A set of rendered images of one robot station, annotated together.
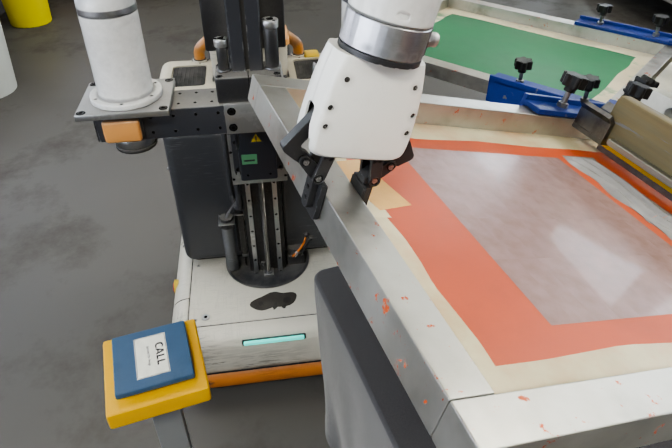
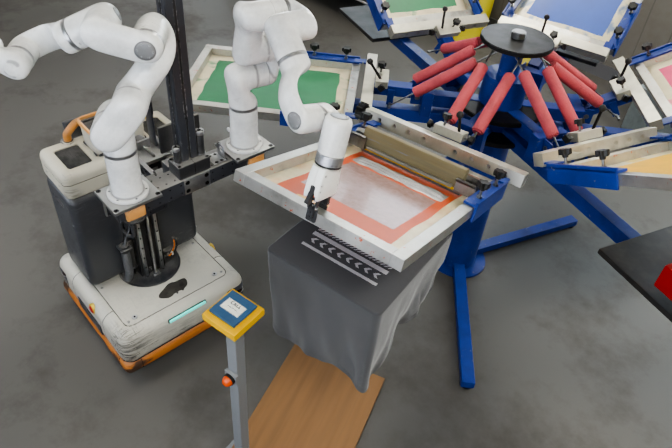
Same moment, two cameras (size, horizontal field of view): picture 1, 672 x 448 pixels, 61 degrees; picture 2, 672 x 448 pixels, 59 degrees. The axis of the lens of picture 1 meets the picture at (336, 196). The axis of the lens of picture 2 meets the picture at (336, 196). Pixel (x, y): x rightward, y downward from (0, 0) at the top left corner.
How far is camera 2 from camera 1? 1.16 m
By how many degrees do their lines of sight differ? 30
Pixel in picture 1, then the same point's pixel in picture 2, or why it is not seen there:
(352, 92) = (327, 179)
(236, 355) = (165, 332)
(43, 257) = not seen: outside the picture
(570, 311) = (394, 223)
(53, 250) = not seen: outside the picture
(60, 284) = not seen: outside the picture
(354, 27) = (326, 161)
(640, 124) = (378, 138)
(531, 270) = (377, 214)
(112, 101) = (129, 198)
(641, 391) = (424, 236)
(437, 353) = (381, 245)
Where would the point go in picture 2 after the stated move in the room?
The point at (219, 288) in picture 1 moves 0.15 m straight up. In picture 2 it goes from (129, 296) to (124, 272)
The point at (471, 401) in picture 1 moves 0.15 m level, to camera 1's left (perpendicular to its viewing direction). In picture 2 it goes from (395, 252) to (348, 273)
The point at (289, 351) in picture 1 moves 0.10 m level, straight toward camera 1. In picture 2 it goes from (197, 315) to (209, 329)
